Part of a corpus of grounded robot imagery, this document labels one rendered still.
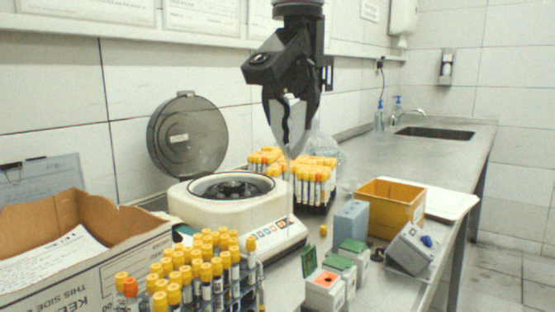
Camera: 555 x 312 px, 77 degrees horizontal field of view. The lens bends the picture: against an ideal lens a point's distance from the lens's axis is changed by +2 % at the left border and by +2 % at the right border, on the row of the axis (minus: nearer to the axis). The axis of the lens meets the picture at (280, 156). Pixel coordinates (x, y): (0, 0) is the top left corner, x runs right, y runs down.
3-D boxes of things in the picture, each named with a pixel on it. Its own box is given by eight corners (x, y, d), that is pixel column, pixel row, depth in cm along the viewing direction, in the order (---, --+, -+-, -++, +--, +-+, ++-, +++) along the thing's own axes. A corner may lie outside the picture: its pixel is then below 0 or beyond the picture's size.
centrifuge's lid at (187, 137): (147, 91, 76) (130, 94, 82) (163, 201, 80) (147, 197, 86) (225, 87, 92) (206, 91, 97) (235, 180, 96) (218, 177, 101)
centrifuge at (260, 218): (241, 283, 63) (239, 219, 60) (158, 233, 82) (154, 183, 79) (320, 237, 80) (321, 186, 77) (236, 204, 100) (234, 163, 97)
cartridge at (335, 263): (346, 309, 56) (348, 271, 55) (320, 298, 59) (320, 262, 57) (355, 295, 60) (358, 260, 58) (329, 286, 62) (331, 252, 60)
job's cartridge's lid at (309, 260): (302, 249, 50) (299, 249, 50) (305, 280, 51) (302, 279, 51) (315, 239, 53) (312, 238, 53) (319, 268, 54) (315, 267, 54)
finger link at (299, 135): (324, 155, 55) (325, 96, 52) (306, 163, 50) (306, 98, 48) (307, 153, 56) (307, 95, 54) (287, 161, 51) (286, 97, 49)
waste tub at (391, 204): (407, 248, 75) (411, 204, 73) (349, 231, 83) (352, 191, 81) (424, 226, 86) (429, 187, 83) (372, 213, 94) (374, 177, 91)
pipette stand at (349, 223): (358, 268, 68) (360, 220, 65) (324, 258, 71) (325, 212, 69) (373, 247, 76) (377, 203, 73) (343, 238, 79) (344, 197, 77)
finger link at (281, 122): (305, 153, 56) (306, 95, 54) (286, 160, 52) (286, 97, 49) (289, 150, 58) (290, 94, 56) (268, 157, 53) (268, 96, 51)
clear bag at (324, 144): (311, 170, 133) (312, 134, 130) (289, 160, 148) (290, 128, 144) (353, 163, 142) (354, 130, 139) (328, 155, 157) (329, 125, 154)
